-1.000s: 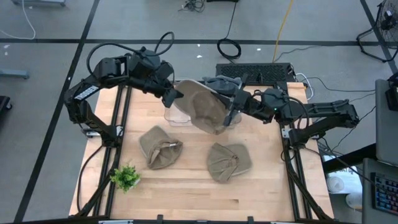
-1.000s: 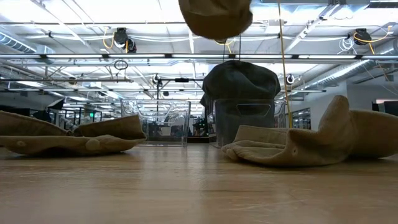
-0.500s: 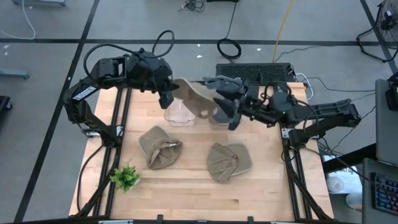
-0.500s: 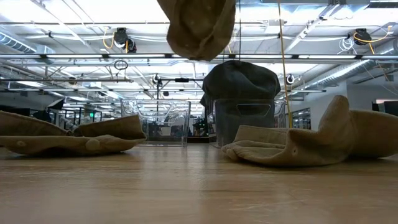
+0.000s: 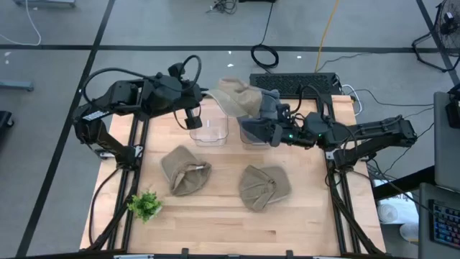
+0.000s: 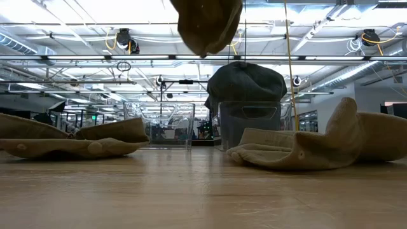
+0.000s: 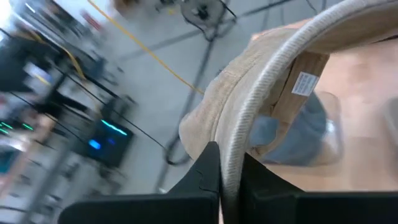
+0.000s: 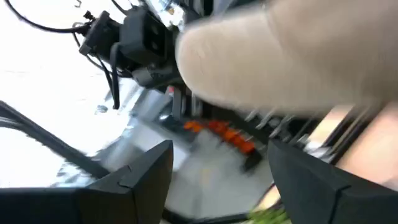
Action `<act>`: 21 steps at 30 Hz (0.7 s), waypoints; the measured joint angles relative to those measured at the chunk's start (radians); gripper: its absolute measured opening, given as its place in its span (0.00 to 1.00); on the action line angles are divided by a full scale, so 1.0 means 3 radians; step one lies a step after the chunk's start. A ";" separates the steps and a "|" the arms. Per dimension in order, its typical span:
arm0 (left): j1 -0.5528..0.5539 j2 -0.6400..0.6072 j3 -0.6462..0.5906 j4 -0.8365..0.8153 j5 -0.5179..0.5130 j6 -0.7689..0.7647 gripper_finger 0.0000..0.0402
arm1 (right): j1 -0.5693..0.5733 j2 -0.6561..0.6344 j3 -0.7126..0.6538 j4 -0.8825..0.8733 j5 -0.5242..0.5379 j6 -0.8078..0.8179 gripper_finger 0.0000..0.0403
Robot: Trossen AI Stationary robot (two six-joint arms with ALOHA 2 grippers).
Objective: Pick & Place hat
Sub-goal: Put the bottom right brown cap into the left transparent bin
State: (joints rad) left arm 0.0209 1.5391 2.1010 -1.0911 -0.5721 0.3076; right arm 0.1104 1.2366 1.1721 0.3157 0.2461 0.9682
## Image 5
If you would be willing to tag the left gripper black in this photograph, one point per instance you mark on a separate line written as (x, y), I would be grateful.
(176, 95)

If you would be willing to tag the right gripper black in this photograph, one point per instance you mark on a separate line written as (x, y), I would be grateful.
(291, 129)

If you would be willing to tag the beige cap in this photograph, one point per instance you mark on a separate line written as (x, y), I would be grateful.
(183, 172)
(237, 97)
(262, 187)

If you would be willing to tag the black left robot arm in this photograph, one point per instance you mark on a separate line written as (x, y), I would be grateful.
(108, 95)

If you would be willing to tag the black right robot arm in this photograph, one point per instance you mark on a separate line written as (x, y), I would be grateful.
(377, 133)

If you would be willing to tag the clear plastic bin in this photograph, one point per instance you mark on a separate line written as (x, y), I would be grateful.
(257, 146)
(212, 135)

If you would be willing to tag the black keyboard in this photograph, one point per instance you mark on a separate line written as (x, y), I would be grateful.
(287, 80)

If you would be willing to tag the black desk beam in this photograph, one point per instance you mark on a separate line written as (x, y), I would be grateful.
(402, 183)

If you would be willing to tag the white box with rolls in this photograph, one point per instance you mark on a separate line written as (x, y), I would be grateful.
(390, 212)

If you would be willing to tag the small green potted plant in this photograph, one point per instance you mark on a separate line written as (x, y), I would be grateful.
(143, 205)

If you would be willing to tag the black desk device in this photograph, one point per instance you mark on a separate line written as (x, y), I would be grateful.
(453, 115)

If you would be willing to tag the grey desk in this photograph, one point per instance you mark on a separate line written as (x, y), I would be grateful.
(426, 223)

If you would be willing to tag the backlit colourful keyboard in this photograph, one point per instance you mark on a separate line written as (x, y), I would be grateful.
(447, 224)

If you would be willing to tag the grey metal foot bar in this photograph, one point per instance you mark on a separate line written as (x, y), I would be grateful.
(16, 85)

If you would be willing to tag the black standing fan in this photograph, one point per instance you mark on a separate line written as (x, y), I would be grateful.
(449, 27)

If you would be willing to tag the black aluminium frame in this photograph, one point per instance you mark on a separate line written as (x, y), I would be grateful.
(338, 216)

